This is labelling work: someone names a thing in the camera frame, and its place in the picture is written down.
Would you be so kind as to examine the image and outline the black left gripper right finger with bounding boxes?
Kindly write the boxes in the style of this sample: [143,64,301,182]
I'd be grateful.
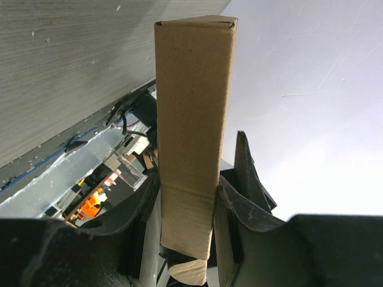
[215,178,382,286]

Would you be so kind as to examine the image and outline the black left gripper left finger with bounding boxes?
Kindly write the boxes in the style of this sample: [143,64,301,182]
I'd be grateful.
[1,173,159,286]

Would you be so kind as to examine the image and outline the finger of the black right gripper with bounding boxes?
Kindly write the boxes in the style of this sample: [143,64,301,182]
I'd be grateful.
[220,131,277,214]

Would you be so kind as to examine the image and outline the brown cardboard box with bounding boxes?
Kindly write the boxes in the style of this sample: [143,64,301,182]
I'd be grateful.
[154,15,238,286]

